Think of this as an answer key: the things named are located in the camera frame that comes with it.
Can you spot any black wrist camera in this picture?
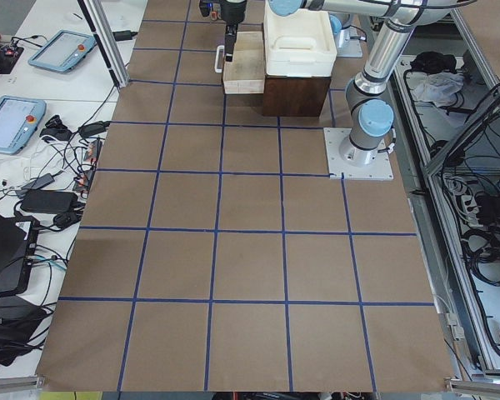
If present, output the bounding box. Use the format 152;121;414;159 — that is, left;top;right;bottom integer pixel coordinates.
199;0;213;18

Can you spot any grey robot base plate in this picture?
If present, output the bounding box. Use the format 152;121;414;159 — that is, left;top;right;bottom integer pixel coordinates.
323;127;393;181

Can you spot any white drawer handle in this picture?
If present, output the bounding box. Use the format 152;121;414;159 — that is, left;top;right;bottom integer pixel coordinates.
214;45;225;73

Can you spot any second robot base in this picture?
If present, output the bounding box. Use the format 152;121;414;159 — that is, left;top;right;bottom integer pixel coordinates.
328;12;363;58

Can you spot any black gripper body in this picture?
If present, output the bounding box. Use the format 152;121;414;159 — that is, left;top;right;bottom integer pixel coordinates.
219;0;247;24

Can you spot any white crumpled cloth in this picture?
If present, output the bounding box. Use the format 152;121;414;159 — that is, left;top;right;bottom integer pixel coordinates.
412;72;464;107

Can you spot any upper blue teach pendant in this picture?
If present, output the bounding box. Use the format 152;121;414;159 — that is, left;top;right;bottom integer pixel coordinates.
28;30;96;73

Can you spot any blue teach pendant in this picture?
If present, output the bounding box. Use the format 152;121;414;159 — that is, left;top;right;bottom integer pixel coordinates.
0;96;47;155
28;30;96;73

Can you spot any lower blue teach pendant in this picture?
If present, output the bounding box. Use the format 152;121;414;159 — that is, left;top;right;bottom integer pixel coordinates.
0;96;47;155

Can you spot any brown paper table mat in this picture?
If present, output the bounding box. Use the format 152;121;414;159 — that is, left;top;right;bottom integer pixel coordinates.
37;1;453;393

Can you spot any black power adapter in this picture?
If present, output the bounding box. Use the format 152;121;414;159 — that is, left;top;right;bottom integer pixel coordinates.
20;190;78;214

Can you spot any cream plastic tray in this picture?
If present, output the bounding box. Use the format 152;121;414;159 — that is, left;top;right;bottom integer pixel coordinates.
263;1;337;78

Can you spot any aluminium frame post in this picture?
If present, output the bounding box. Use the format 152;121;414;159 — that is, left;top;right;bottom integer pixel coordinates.
77;0;129;90

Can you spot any black laptop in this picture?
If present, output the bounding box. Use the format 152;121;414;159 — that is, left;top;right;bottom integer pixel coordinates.
0;215;40;297

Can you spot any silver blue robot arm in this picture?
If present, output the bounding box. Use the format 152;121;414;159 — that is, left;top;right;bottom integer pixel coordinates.
269;0;461;167

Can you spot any light wooden drawer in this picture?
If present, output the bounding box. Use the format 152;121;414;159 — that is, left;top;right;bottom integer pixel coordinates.
222;31;265;95

